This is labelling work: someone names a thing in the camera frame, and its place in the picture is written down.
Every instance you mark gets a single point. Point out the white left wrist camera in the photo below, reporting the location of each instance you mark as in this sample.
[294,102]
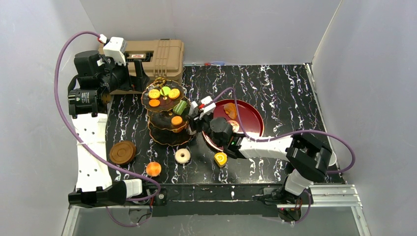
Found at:
[114,47]

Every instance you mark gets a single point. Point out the aluminium frame rail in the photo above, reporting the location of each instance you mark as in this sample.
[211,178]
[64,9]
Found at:
[336,211]

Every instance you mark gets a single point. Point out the white cup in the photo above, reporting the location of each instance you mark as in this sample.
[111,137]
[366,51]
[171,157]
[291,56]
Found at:
[332,159]

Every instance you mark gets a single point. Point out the tan plastic toolbox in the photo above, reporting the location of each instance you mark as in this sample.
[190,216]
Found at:
[161,58]

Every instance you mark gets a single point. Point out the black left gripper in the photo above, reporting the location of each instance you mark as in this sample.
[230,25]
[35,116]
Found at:
[135,72]

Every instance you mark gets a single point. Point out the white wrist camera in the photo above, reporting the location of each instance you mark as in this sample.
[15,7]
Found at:
[114,47]
[204,107]

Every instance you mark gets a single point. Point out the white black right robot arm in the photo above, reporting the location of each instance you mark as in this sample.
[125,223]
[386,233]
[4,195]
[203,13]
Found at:
[308,156]

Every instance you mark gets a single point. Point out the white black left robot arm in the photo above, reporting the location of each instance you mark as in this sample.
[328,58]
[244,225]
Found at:
[88,95]

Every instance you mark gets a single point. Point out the green macaron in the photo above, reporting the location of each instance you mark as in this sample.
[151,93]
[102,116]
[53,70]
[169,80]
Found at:
[165,90]

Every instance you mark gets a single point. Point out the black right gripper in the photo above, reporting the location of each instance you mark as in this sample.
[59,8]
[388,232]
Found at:
[196,121]

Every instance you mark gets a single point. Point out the three tier glass stand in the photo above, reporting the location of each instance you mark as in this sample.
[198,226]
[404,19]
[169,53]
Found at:
[159,118]

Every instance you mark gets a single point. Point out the orange tart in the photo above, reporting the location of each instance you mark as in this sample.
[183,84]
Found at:
[153,169]

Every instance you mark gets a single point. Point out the chocolate chip cookie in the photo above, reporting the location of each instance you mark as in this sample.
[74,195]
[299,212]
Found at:
[176,120]

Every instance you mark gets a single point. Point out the red blue pen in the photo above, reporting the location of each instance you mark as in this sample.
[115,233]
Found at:
[214,63]

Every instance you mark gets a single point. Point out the yellow round cracker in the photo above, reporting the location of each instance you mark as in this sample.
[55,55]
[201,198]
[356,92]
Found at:
[154,94]

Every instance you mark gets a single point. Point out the brown round wooden coaster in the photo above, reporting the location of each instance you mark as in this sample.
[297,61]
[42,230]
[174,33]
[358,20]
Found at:
[123,152]

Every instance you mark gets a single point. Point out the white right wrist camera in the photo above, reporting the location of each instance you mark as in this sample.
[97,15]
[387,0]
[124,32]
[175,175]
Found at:
[204,107]

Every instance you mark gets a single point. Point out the green layered cake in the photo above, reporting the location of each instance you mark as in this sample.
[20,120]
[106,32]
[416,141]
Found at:
[180,107]

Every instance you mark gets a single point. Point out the dark red round tray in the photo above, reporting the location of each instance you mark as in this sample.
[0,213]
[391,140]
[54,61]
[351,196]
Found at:
[247,117]

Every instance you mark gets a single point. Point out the orange round cookie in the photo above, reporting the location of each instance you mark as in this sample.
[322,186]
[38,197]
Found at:
[154,102]

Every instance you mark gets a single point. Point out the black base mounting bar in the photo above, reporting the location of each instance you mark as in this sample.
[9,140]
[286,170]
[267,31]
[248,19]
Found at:
[228,199]

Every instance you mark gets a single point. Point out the yellow swirl roll cake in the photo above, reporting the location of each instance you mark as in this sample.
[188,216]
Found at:
[220,159]

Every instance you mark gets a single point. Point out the golden croissant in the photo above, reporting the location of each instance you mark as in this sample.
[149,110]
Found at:
[231,111]

